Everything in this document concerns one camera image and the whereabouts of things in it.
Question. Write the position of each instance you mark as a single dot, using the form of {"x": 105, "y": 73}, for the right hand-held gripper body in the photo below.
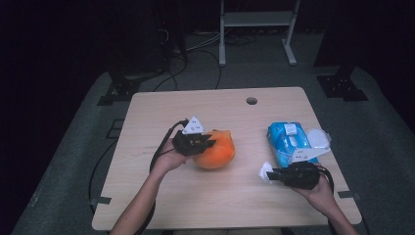
{"x": 301, "y": 176}

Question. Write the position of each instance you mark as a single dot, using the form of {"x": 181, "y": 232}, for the black stand base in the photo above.
{"x": 122, "y": 88}
{"x": 341, "y": 86}

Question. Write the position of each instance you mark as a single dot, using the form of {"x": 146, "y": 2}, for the orange plush toy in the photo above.
{"x": 221, "y": 153}

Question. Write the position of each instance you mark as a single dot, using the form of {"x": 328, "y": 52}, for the blue wet wipes pack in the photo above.
{"x": 284, "y": 140}

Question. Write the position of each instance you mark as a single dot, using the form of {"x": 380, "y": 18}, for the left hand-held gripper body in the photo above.
{"x": 187, "y": 143}

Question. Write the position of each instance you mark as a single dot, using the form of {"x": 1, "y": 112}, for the white wet wipe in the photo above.
{"x": 265, "y": 169}

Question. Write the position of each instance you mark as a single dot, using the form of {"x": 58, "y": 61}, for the person's left hand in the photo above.
{"x": 168, "y": 160}

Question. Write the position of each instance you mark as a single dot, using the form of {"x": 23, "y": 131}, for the white metal stand frame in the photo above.
{"x": 257, "y": 18}

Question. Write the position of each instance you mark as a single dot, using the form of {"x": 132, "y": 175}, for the black tape strip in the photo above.
{"x": 102, "y": 200}
{"x": 347, "y": 195}

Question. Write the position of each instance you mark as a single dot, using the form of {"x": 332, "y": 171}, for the person's right hand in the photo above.
{"x": 321, "y": 196}

